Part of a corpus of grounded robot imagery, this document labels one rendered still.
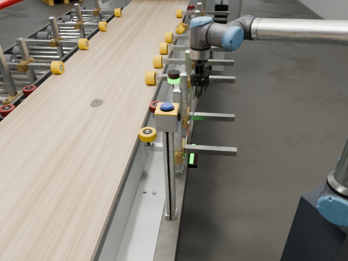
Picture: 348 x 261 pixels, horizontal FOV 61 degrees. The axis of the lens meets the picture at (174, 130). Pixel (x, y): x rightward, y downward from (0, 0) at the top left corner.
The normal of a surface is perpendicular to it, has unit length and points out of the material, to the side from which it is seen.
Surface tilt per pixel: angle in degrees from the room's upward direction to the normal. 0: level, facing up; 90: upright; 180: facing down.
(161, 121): 90
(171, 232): 0
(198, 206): 0
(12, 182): 0
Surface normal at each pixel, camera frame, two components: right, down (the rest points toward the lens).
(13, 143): -0.02, -0.82
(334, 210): -0.62, 0.53
